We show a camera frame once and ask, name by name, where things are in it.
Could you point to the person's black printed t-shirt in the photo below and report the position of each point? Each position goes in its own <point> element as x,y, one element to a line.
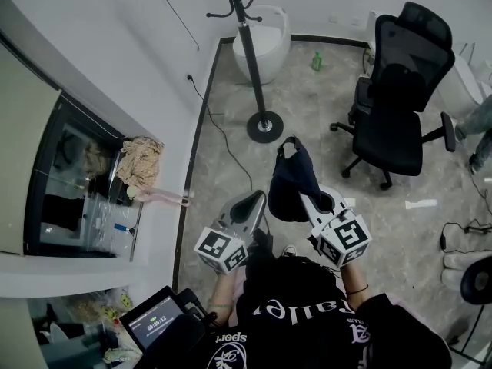
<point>300,321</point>

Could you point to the black metal coat rack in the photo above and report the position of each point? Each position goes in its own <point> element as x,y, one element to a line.
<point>253,71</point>

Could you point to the black framed window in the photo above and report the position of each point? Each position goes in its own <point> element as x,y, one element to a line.
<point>57,167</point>

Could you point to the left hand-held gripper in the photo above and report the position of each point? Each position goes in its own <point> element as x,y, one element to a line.
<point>219,248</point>

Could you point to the black chest rig mount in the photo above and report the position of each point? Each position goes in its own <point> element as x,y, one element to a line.
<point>192,306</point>

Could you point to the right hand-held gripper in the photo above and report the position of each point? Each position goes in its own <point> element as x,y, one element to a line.
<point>346,237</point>

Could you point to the black wrist band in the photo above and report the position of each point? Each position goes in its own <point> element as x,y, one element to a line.
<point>355,292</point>

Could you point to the person's left forearm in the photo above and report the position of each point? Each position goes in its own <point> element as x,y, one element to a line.
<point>223,290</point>

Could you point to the green plastic bottle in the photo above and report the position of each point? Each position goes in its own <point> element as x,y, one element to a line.
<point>316,62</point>

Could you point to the clear plastic bag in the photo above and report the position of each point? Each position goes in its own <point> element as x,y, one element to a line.
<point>111,213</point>

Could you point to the person's right black sneaker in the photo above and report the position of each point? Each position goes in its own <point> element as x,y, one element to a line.
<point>290,250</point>

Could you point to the yellow smiley toy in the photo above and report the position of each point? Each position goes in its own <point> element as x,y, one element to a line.
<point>123,301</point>

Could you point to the black mesh office chair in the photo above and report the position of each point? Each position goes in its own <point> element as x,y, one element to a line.
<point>388,140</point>

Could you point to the white round toilet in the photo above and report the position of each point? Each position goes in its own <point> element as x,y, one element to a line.
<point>273,44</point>

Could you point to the dark navy cloth bag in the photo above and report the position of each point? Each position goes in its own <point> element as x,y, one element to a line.
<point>292,183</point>

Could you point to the small blue item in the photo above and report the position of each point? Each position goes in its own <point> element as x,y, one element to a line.
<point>120,227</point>

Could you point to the beige patterned cloth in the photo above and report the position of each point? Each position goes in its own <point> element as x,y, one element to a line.
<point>140,163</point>

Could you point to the person's black trousers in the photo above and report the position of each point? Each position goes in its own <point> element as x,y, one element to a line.
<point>263,244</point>

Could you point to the person's right forearm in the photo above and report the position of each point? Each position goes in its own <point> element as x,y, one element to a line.
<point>355,279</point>

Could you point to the green wrist band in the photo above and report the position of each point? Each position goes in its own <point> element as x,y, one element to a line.
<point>221,305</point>

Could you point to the cream roller blind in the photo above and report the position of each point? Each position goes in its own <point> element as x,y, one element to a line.
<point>23,148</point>

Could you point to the black round stand lamp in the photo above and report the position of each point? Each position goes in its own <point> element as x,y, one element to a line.
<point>467,283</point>

